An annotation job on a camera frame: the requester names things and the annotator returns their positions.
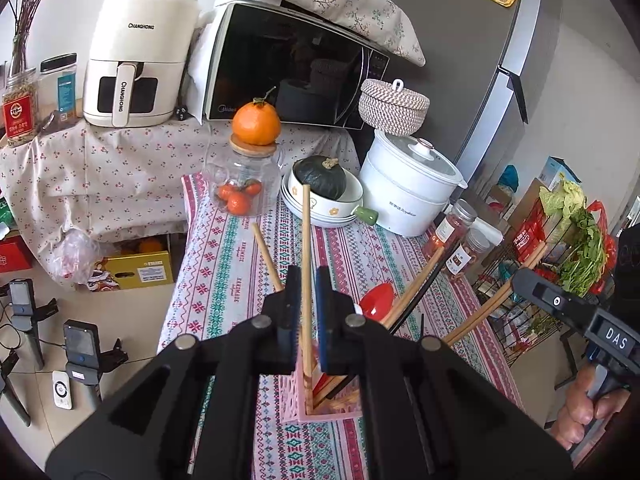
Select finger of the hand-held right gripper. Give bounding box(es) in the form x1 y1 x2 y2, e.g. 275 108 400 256
511 267 602 334

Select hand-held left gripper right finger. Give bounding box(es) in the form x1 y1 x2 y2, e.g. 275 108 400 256
315 265 573 480

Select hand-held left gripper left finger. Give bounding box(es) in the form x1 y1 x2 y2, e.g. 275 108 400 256
47 265 303 480

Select red plastic spoon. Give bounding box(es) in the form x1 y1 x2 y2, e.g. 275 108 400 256
359 282 397 320

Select brown wooden chopstick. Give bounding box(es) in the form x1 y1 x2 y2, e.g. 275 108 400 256
251 223 285 292
382 247 446 328

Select pink perforated utensil basket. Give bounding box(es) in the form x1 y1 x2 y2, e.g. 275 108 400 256
279 340 363 423

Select light wooden chopstick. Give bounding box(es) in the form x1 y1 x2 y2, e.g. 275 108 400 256
300 184 317 403

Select person's right hand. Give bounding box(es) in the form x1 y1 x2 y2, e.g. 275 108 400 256
550 364 633 453

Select leafy green vegetables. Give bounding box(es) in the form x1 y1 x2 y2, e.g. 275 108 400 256
557 210 608 296

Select red green patterned tablecloth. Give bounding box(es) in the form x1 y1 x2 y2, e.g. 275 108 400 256
157 172 523 480

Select red plastic bag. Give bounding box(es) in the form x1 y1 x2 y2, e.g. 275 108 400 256
585 200 616 281

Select red spice jar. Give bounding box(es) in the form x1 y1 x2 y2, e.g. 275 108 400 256
432 199 478 253
446 232 493 277

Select napa cabbage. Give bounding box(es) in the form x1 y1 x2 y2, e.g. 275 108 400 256
537 180 587 226

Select white stacked bowl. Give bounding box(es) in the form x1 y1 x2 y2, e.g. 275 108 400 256
280 179 362 230

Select white flower-print dish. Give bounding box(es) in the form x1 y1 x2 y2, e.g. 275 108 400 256
286 164 380 226

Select blue cardboard box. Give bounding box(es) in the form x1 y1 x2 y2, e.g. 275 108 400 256
542 156 583 186

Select dark green squash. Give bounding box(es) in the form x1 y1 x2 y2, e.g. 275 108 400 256
293 156 347 201

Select yellow carton box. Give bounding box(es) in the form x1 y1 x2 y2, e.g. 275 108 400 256
75 250 175 292

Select white electric pot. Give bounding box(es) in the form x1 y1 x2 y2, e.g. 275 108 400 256
359 129 468 237

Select glass jar with wooden lid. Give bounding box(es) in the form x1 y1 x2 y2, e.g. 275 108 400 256
202 134 286 218

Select large orange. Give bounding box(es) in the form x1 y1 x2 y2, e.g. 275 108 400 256
231 100 282 146

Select small-flower side table cloth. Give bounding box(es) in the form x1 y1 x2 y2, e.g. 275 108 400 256
0 110 361 261

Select clear plastic bag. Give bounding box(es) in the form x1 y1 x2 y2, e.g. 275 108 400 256
47 227 108 283

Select woven lidded basket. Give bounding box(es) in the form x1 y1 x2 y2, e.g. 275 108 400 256
358 78 431 137

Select black microwave oven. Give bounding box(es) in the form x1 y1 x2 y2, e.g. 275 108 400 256
202 0 391 131

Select grey refrigerator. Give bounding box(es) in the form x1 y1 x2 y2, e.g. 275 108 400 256
381 0 561 201

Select red box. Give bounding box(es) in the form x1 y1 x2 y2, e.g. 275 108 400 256
0 232 33 273

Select cream air fryer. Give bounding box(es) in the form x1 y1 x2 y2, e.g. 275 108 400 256
82 0 201 128

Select clear container with black lid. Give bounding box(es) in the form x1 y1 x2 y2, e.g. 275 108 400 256
39 52 78 121

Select nut jar with red label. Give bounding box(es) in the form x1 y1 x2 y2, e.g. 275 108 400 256
1 67 42 148

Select dry branches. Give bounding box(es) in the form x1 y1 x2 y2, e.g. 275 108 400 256
7 0 68 76

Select black wire rack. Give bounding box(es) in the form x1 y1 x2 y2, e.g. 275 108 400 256
472 195 616 366

